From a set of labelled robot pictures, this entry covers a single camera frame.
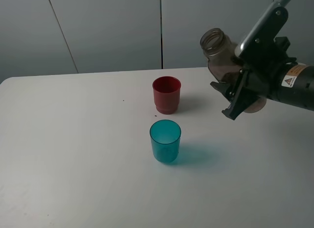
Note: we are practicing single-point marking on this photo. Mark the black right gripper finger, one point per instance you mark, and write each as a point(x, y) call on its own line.
point(237, 63)

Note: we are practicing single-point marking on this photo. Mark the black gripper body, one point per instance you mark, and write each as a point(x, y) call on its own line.
point(265, 64)

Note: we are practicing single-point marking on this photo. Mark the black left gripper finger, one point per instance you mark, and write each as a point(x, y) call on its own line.
point(235, 91)

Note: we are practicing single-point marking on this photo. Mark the brown translucent plastic bottle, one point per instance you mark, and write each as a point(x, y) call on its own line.
point(218, 50)

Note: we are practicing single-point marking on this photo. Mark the teal translucent plastic cup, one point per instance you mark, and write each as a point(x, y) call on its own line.
point(165, 138)

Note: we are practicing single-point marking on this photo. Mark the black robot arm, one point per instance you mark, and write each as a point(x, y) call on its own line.
point(300, 77)

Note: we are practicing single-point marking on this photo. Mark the red plastic cup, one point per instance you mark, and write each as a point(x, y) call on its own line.
point(166, 91)

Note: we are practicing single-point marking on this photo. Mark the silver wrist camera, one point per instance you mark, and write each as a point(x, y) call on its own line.
point(252, 35)

